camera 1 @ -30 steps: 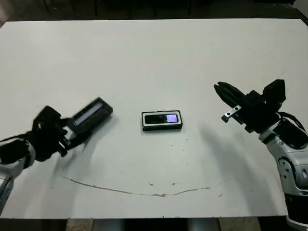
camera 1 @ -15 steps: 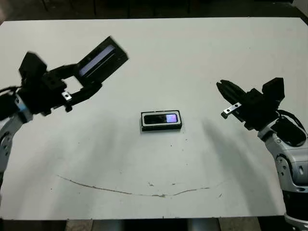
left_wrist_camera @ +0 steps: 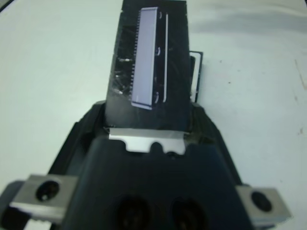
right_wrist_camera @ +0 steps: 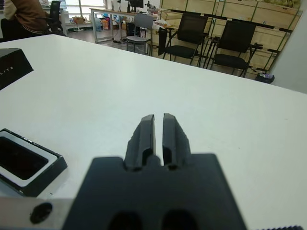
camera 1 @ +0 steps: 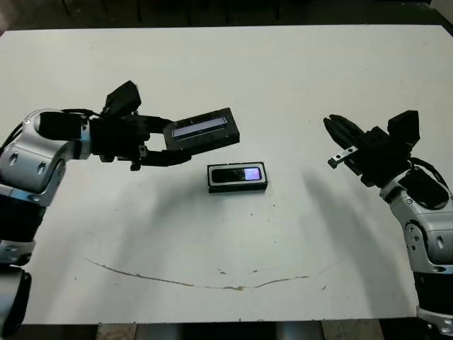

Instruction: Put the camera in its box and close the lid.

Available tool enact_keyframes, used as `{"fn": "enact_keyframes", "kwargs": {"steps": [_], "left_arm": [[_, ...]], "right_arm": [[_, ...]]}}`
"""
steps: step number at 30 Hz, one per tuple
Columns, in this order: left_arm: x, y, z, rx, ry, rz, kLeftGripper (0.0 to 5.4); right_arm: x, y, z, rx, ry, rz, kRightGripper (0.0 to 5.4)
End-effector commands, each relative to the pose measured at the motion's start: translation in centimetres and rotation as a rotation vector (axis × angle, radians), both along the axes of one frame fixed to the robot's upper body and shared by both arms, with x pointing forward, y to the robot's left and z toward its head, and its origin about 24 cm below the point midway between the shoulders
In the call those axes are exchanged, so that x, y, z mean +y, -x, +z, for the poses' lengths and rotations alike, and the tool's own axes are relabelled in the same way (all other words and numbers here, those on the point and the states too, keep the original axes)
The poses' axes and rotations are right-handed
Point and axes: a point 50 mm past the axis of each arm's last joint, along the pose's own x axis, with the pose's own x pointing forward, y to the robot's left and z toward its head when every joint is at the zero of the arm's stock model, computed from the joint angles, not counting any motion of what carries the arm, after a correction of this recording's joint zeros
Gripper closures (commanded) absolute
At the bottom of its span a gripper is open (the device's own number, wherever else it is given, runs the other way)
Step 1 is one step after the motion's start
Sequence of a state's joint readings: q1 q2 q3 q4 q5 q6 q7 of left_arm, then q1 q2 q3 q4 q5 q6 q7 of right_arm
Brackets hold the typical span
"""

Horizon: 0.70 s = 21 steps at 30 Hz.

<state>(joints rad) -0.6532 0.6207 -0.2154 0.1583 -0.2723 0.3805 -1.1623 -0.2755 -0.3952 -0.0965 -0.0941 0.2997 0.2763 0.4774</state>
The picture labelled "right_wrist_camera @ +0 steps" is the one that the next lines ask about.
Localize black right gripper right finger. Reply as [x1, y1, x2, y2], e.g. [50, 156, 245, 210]
[162, 113, 192, 168]

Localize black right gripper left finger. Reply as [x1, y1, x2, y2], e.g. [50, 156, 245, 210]
[124, 114, 156, 170]

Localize black glossy box lid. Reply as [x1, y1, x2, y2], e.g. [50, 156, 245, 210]
[0, 47, 35, 91]

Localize black box base white insert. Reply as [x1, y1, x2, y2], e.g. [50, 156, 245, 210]
[0, 128, 68, 197]

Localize small dark floor object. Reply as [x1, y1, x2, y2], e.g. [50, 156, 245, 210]
[255, 72, 276, 84]

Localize black computer tower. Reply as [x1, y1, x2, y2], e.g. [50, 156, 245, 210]
[125, 22, 135, 37]

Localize black mesh office chair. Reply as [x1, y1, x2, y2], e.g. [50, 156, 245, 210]
[210, 20, 263, 79]
[158, 13, 209, 65]

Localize white bag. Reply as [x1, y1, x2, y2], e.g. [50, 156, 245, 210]
[153, 19, 170, 31]

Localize grey plastic chair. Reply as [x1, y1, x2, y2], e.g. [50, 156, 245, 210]
[126, 13, 154, 52]

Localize clear water jug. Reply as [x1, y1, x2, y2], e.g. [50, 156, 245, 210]
[94, 13, 103, 32]

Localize wooden desk white legs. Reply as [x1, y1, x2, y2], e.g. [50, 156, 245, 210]
[90, 7, 161, 44]

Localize black computer monitor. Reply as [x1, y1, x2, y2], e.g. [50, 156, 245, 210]
[129, 0, 144, 13]

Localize black swivel office chair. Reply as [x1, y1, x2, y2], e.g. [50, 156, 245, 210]
[38, 0, 65, 36]

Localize seated person brown jacket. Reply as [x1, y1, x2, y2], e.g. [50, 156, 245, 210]
[0, 0, 52, 43]

